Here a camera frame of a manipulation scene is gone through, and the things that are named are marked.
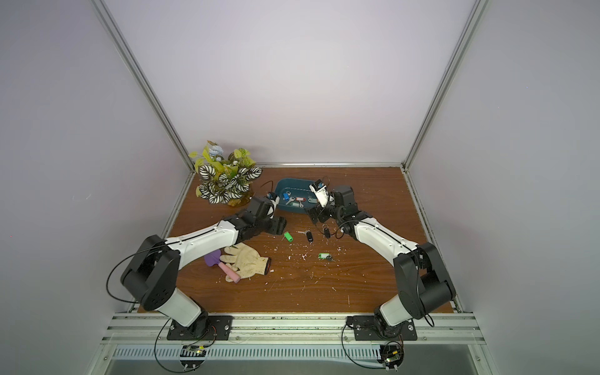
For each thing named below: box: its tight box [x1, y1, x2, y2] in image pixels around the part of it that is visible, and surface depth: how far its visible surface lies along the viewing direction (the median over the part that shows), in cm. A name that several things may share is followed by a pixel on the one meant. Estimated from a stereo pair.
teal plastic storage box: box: [274, 178, 322, 215], surface depth 109 cm
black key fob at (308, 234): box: [295, 229, 314, 245], surface depth 97 cm
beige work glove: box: [219, 242, 272, 283], surface depth 89 cm
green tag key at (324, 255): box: [317, 252, 336, 262], surface depth 91 cm
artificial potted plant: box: [189, 140, 264, 208], surface depth 89 cm
